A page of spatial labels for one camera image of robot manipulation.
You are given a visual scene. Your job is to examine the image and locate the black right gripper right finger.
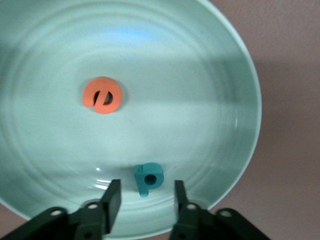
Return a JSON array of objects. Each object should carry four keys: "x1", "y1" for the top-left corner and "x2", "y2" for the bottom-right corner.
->
[{"x1": 169, "y1": 179, "x2": 272, "y2": 240}]

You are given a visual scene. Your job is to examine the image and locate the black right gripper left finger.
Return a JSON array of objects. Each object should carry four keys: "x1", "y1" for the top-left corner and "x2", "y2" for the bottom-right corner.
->
[{"x1": 0, "y1": 178, "x2": 123, "y2": 240}]

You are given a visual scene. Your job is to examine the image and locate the teal foam letter p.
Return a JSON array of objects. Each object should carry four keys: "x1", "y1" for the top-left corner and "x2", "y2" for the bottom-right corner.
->
[{"x1": 133, "y1": 162, "x2": 165, "y2": 198}]

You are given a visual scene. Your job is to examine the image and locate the orange foam letter e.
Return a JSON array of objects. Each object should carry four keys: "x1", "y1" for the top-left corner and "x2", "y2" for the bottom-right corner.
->
[{"x1": 82, "y1": 76, "x2": 123, "y2": 115}]

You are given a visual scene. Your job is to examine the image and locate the mint green plate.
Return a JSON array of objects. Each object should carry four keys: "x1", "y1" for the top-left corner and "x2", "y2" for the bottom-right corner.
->
[{"x1": 0, "y1": 0, "x2": 263, "y2": 238}]

